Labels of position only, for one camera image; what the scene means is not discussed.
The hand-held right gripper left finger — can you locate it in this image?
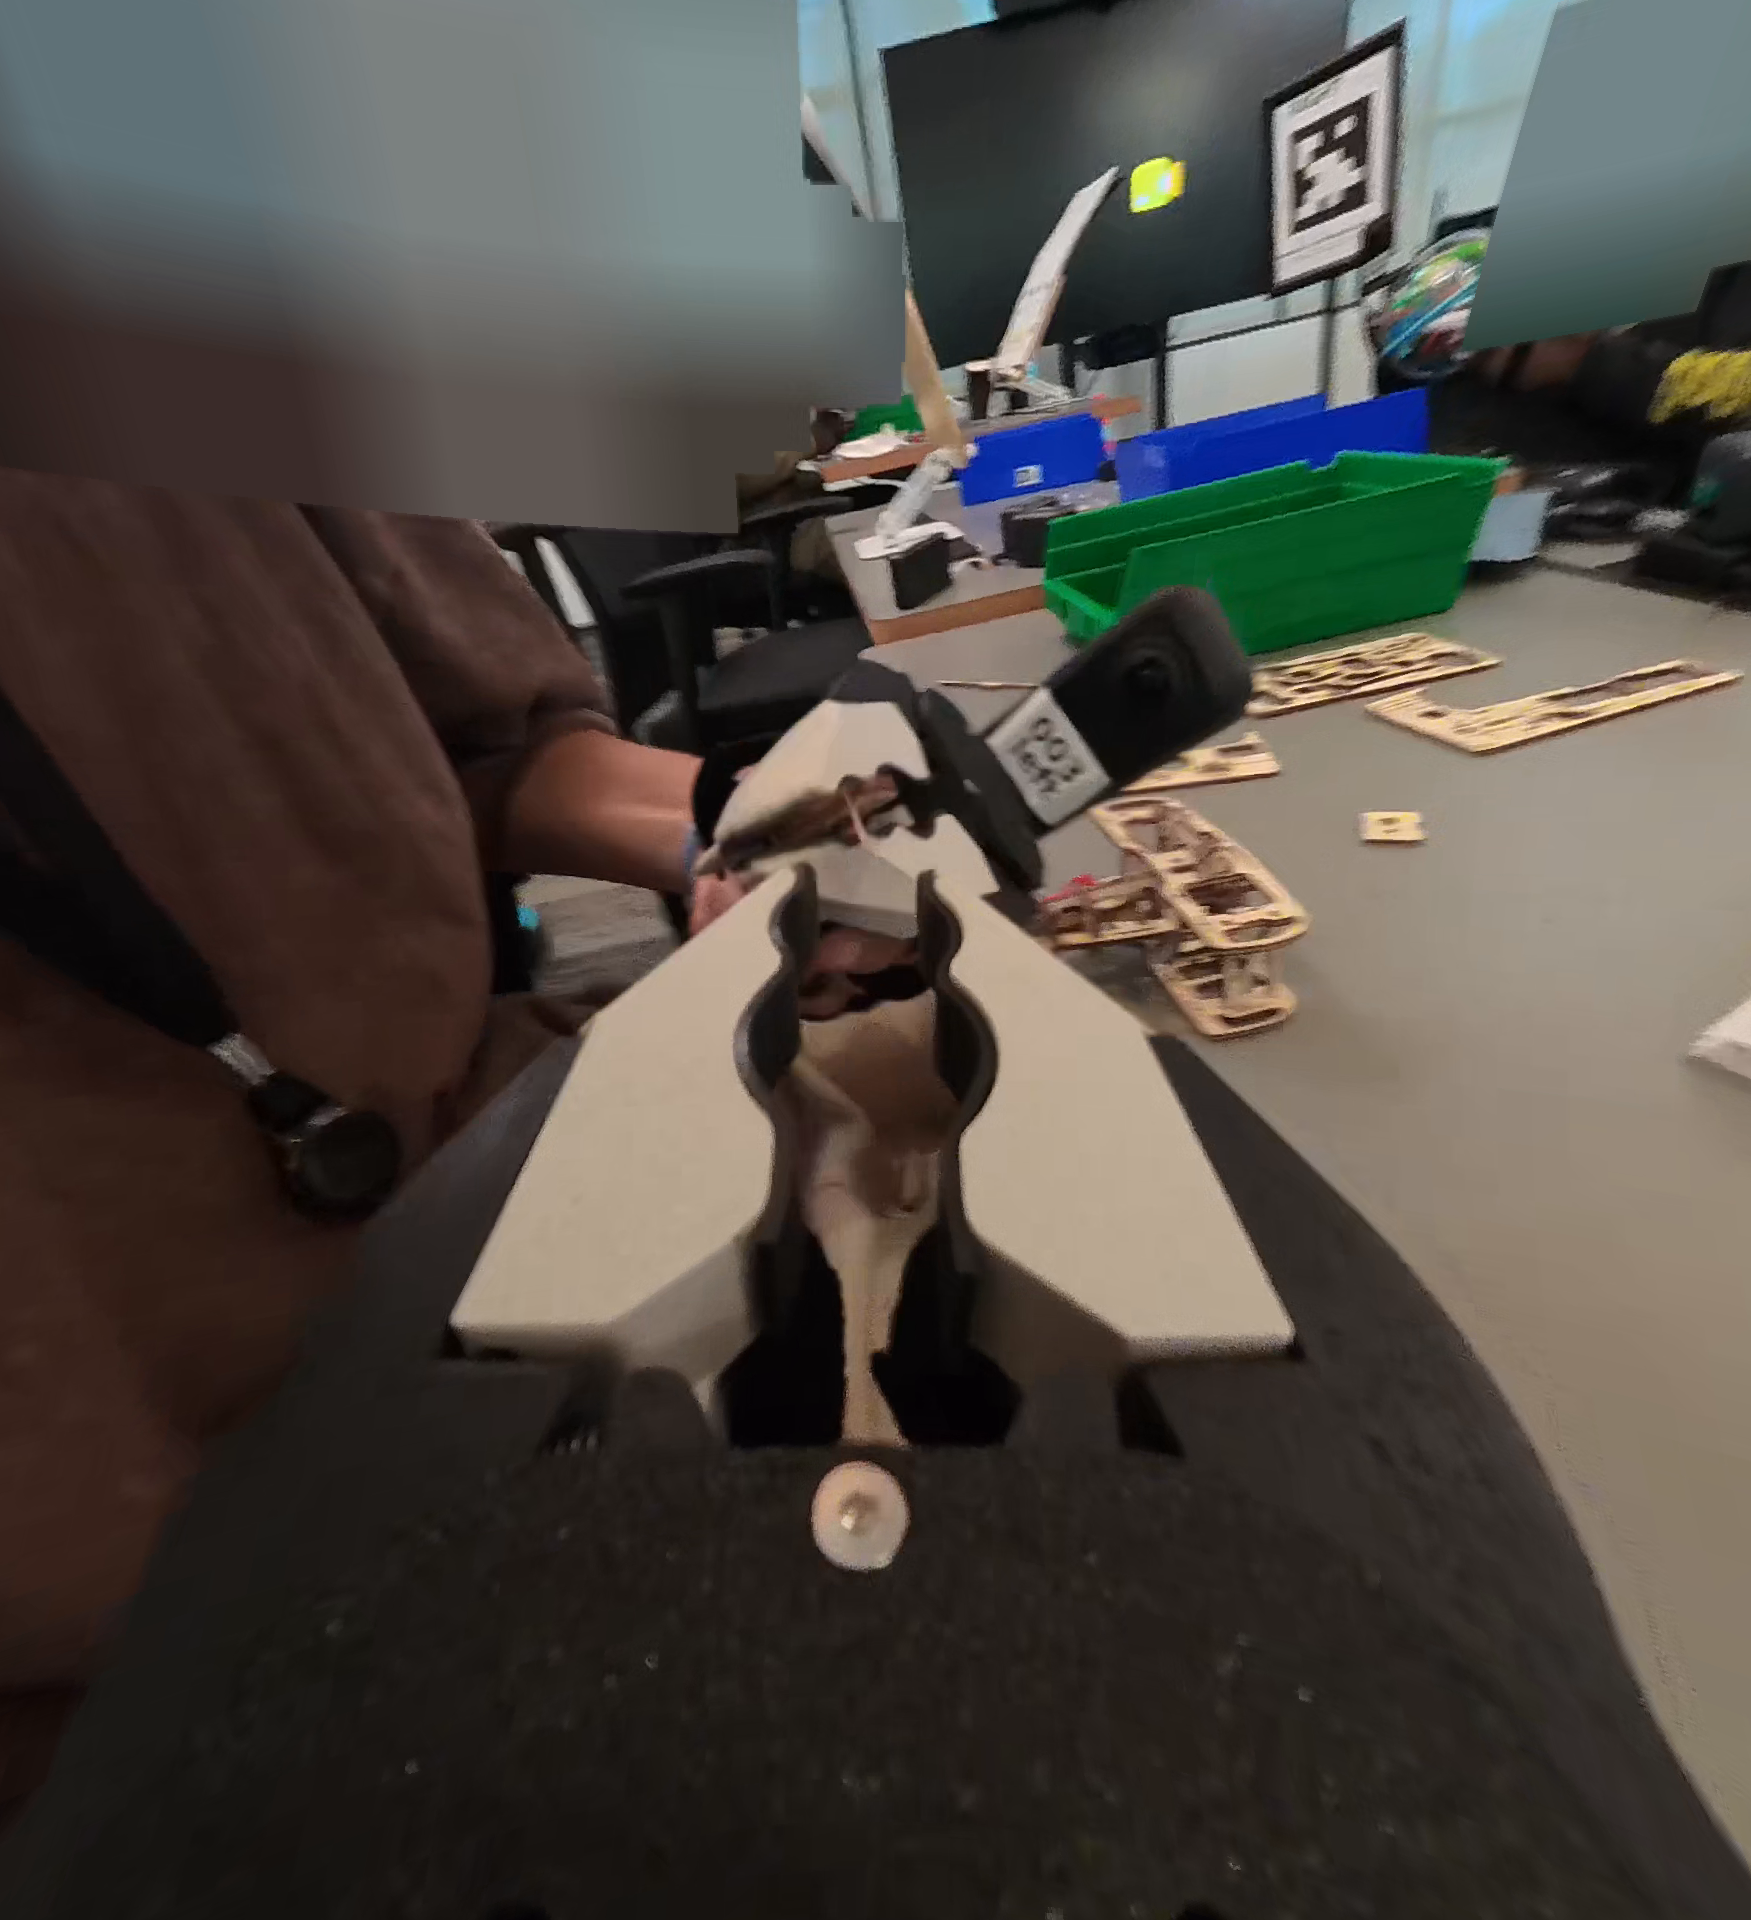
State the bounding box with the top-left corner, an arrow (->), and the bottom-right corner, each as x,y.
447,862 -> 822,1410

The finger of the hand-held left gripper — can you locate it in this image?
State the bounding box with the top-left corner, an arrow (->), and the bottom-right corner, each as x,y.
710,697 -> 944,875
749,833 -> 974,943

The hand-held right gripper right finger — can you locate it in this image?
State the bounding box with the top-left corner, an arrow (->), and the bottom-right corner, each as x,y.
912,872 -> 1298,1410

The small wooden model part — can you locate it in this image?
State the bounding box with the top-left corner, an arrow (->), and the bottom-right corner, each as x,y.
695,778 -> 912,885

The person's left forearm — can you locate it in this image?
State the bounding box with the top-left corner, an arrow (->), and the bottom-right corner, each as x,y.
492,722 -> 710,901

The green plastic bin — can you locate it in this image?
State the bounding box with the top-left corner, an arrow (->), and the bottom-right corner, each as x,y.
1042,451 -> 1512,657

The wooden worktable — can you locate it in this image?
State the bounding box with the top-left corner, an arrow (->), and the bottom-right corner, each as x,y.
815,395 -> 1150,648

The wooden model assembly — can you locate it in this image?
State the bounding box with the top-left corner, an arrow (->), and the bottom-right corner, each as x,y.
1032,796 -> 1315,1041

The small blue plastic bin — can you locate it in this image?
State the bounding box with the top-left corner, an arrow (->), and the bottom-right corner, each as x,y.
957,411 -> 1111,509

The large blue plastic bin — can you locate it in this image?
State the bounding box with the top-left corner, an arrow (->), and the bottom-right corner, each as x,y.
1116,386 -> 1434,504

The large black screen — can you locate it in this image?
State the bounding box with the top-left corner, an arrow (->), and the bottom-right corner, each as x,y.
879,0 -> 1357,372

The colourful globe ball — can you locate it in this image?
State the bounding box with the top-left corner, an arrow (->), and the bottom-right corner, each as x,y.
1367,224 -> 1493,379

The framed black-white marker sign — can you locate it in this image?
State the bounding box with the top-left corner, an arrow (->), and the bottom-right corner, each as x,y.
1263,21 -> 1410,297

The person's brown shirt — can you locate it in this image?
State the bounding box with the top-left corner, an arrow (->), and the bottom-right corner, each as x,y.
0,456 -> 622,1920

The yellow patterned bag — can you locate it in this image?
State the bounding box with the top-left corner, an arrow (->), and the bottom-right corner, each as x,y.
1646,342 -> 1751,424

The black lanyard strap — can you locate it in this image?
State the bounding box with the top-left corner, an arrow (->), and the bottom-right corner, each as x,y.
0,570 -> 408,1222

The empty wooden frame sheet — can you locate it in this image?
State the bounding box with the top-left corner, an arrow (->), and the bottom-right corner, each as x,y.
1243,634 -> 1504,719

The L-shaped empty wooden frame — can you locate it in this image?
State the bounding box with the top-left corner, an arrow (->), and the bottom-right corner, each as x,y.
1367,658 -> 1747,755

